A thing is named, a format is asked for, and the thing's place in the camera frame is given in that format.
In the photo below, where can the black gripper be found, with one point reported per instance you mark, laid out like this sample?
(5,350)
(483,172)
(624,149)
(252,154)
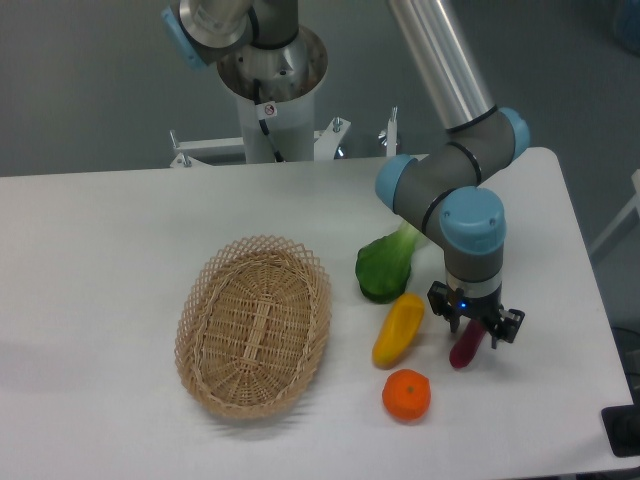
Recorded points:
(454,303)

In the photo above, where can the purple sweet potato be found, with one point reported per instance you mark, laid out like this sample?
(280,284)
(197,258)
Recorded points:
(466,347)

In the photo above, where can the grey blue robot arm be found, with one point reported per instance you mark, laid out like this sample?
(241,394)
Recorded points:
(441,195)

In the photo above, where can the yellow mango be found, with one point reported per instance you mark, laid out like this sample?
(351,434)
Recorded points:
(399,328)

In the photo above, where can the orange tangerine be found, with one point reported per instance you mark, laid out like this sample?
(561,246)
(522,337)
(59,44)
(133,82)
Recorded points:
(407,395)

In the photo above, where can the green bok choy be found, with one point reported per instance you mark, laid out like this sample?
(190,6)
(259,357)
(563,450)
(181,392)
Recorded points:
(383,267)

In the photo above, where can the black device at edge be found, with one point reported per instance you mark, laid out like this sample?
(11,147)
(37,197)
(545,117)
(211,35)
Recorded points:
(622,428)

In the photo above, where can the woven wicker basket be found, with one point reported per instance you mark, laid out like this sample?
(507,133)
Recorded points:
(254,328)

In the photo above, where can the blue object top right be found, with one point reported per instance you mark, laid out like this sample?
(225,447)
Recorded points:
(626,24)

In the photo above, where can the white frame right edge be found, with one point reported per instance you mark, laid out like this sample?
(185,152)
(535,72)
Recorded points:
(622,224)

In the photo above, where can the white metal base frame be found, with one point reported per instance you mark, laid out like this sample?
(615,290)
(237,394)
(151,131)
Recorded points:
(328,145)

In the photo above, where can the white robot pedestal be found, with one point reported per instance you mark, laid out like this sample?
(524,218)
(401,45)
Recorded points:
(275,90)

